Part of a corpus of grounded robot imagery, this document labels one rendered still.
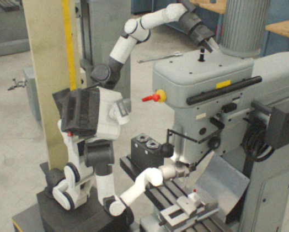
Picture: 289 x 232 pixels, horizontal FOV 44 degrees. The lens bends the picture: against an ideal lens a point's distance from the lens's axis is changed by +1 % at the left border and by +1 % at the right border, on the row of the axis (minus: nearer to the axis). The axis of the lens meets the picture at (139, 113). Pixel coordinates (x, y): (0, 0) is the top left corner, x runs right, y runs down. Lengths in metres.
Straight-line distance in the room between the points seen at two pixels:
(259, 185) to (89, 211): 1.21
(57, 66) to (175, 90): 1.91
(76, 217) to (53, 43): 1.49
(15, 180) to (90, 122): 2.29
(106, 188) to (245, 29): 1.03
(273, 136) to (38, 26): 2.11
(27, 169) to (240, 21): 2.96
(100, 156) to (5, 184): 2.28
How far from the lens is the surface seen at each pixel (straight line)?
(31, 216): 3.00
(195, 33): 1.65
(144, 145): 2.39
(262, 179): 2.32
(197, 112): 1.67
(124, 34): 1.85
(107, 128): 1.81
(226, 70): 1.67
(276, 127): 1.78
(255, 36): 1.78
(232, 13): 1.76
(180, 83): 1.53
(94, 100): 1.79
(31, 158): 4.21
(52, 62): 3.27
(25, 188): 3.85
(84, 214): 2.70
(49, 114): 3.48
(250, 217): 2.51
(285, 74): 2.09
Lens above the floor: 2.55
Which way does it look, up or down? 32 degrees down
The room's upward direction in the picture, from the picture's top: 1 degrees clockwise
